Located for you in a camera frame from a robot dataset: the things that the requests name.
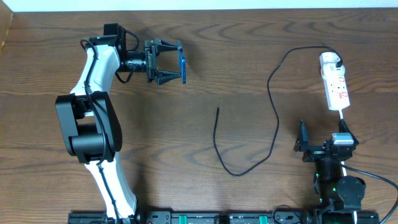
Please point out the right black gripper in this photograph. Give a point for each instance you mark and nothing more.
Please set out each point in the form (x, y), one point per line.
(319, 152)

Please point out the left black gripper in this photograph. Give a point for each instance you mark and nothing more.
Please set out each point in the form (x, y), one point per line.
(150, 62)

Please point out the blue Galaxy smartphone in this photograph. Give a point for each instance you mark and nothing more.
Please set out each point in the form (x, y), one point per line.
(182, 65)

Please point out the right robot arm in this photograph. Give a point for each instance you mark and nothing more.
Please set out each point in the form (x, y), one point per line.
(340, 194)

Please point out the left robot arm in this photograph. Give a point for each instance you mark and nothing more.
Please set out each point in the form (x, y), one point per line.
(90, 128)

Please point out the white power strip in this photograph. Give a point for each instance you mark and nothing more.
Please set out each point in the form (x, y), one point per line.
(335, 88)

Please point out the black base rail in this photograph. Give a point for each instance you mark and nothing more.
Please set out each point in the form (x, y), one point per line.
(281, 216)

